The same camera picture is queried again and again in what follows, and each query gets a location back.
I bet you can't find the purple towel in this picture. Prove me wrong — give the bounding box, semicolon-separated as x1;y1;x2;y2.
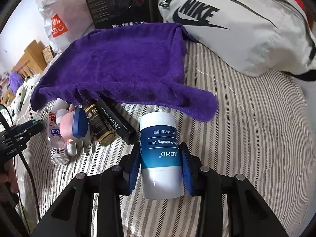
31;23;218;122

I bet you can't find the black slim cosmetic box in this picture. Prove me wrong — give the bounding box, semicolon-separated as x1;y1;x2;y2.
96;97;137;145

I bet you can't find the clear watermelon drink bottle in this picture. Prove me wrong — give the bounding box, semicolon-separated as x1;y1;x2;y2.
46;111;70;165

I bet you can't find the white Miniso shopping bag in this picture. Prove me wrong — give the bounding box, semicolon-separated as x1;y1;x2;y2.
35;0;93;53

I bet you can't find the person left hand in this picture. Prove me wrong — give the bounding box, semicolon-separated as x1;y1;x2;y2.
1;159;18;194

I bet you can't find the pink tube white cap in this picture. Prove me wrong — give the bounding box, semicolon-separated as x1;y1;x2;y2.
49;98;70;126

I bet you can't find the dark gold-trimmed bottle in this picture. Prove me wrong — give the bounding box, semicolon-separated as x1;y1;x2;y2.
82;100;115;146

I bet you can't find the white Nike bag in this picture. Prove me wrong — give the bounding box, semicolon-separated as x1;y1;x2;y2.
158;0;315;81

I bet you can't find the brown patterned box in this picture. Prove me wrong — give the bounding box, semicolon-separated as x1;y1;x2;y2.
42;45;55;65

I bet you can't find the purple plush toy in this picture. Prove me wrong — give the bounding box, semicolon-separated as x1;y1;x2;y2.
8;72;24;95

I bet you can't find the black headset box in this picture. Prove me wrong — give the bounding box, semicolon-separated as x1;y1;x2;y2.
86;0;162;29

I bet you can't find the pink blue round case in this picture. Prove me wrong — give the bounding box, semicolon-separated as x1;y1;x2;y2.
59;108;89;140

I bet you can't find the white blue hydrating balm jar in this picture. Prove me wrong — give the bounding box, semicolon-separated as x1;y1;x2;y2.
140;112;184;199

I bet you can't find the wooden furniture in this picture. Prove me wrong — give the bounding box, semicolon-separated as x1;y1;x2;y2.
1;40;47;106

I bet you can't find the black cable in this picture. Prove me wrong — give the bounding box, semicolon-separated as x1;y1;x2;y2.
0;103;41;237

